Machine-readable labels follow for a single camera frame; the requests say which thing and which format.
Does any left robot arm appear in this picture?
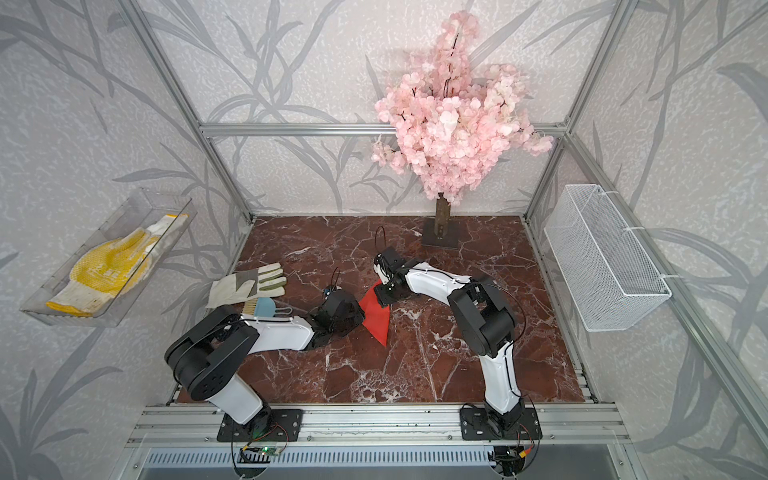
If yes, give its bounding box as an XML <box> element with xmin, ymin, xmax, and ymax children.
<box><xmin>164</xmin><ymin>289</ymin><xmax>365</xmax><ymax>425</ymax></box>

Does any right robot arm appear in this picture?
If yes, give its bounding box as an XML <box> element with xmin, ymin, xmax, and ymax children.
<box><xmin>373</xmin><ymin>247</ymin><xmax>524</xmax><ymax>423</ymax></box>

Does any light blue straw brush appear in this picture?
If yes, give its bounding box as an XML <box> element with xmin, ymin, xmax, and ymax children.
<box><xmin>242</xmin><ymin>297</ymin><xmax>293</xmax><ymax>318</ymax></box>

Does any white grey work glove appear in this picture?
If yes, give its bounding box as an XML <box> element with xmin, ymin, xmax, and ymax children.
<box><xmin>206</xmin><ymin>263</ymin><xmax>287</xmax><ymax>309</ymax></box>

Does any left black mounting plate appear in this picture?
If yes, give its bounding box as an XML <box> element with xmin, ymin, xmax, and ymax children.
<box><xmin>216</xmin><ymin>408</ymin><xmax>303</xmax><ymax>443</ymax></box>

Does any black mounting plate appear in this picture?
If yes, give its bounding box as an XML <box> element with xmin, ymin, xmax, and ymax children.
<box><xmin>459</xmin><ymin>404</ymin><xmax>542</xmax><ymax>442</ymax></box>
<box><xmin>216</xmin><ymin>408</ymin><xmax>303</xmax><ymax>443</ymax></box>

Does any left circuit board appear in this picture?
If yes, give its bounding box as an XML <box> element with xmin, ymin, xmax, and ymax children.
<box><xmin>237</xmin><ymin>444</ymin><xmax>287</xmax><ymax>464</ymax></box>

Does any pink cherry blossom tree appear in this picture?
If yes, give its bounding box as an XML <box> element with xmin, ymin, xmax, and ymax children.
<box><xmin>372</xmin><ymin>10</ymin><xmax>554</xmax><ymax>247</ymax></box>

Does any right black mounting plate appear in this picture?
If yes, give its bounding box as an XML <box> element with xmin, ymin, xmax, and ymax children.
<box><xmin>459</xmin><ymin>404</ymin><xmax>542</xmax><ymax>442</ymax></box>

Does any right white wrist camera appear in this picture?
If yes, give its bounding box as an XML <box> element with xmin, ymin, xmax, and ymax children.
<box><xmin>374</xmin><ymin>255</ymin><xmax>389</xmax><ymax>284</ymax></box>

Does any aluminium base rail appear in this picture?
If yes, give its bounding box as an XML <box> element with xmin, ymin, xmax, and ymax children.
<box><xmin>125</xmin><ymin>403</ymin><xmax>631</xmax><ymax>448</ymax></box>

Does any white wire mesh basket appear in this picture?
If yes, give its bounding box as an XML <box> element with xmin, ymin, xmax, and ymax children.
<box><xmin>544</xmin><ymin>184</ymin><xmax>672</xmax><ymax>332</ymax></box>

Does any clear plastic wall tray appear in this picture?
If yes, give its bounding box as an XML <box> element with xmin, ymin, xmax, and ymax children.
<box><xmin>20</xmin><ymin>188</ymin><xmax>197</xmax><ymax>328</ymax></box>

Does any right aluminium corner post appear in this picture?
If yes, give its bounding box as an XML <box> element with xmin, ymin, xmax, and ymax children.
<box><xmin>523</xmin><ymin>0</ymin><xmax>639</xmax><ymax>224</ymax></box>

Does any aluminium frame corner post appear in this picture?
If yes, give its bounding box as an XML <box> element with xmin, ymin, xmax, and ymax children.
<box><xmin>118</xmin><ymin>0</ymin><xmax>253</xmax><ymax>224</ymax></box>

